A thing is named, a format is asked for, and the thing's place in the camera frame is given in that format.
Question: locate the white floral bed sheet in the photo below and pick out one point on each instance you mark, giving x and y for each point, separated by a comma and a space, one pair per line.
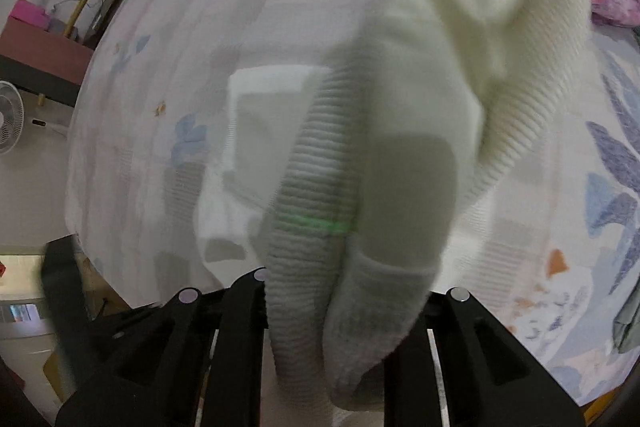
184, 124

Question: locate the white electric fan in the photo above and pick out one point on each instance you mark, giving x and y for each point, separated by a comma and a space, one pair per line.
12, 116

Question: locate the white waffle knit garment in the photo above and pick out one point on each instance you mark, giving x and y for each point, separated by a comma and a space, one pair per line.
428, 108

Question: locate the pink box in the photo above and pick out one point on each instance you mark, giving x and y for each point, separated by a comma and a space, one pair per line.
29, 13

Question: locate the brown wooden bedside table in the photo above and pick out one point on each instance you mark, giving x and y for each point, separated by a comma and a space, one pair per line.
39, 49

